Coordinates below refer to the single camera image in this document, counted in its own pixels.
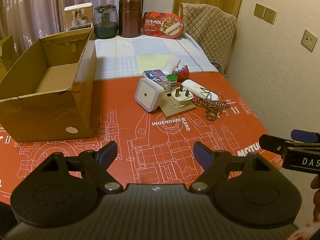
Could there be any white square night light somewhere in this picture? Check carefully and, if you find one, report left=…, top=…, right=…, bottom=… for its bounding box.
left=135, top=77, right=165, bottom=112

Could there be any pink patterned cloth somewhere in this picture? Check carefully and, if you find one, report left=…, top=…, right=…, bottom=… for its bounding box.
left=291, top=221, right=320, bottom=240

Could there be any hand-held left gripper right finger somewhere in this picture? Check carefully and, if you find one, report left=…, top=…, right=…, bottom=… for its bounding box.
left=189, top=141, right=283, bottom=194

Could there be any beige wall socket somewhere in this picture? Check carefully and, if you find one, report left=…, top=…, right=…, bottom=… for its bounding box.
left=301, top=29, right=318, bottom=52
left=264, top=7, right=277, bottom=25
left=254, top=3, right=266, bottom=19

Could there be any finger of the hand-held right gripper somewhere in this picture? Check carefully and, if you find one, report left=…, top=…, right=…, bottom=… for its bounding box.
left=291, top=129, right=320, bottom=143
left=259, top=134, right=288, bottom=153

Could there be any brown cylindrical canister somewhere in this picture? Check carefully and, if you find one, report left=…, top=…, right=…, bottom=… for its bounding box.
left=118, top=0, right=142, bottom=38

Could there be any beige quilted chair cover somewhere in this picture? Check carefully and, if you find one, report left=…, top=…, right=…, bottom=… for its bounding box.
left=179, top=3, right=237, bottom=77

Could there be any blue plaid cloth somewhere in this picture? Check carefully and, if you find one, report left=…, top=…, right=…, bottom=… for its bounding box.
left=94, top=33, right=219, bottom=81

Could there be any large brown cardboard box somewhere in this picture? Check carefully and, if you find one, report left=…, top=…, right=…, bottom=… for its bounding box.
left=0, top=35, right=20, bottom=80

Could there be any white plug adapter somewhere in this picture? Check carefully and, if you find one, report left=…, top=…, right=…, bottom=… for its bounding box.
left=170, top=85, right=194, bottom=107

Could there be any white oblong plastic device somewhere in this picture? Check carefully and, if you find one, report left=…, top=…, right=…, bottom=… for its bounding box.
left=162, top=57, right=181, bottom=74

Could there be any white stick device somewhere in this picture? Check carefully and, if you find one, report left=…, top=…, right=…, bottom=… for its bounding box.
left=181, top=79, right=218, bottom=101

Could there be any small green capped bottle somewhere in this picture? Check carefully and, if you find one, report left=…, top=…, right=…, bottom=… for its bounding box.
left=166, top=74, right=178, bottom=89

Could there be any red cartoon toy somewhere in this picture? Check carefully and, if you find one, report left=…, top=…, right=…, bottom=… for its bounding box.
left=174, top=64, right=190, bottom=81

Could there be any brown patterned hair clip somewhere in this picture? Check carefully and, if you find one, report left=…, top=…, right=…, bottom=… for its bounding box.
left=192, top=97, right=231, bottom=122

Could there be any white product box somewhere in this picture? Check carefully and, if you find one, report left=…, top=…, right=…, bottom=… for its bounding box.
left=64, top=2, right=94, bottom=33

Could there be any clear box with blue label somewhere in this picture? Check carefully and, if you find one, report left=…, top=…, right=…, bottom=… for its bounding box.
left=142, top=69, right=168, bottom=92

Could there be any gold square device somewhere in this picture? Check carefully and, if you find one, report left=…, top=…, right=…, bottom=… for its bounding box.
left=159, top=92, right=197, bottom=118

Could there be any person's right hand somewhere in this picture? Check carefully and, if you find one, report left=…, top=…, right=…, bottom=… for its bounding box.
left=311, top=176, right=320, bottom=221

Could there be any mauve patterned curtain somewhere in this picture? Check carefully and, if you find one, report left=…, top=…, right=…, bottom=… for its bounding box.
left=0, top=0, right=145, bottom=55

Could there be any red oval food package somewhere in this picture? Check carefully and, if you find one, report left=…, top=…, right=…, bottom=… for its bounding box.
left=141, top=11, right=184, bottom=39

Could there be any green glass jar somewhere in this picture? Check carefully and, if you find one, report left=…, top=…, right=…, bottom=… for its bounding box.
left=94, top=4, right=118, bottom=39

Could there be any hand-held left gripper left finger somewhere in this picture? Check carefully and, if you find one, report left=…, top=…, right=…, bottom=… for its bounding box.
left=32, top=141, right=123, bottom=194

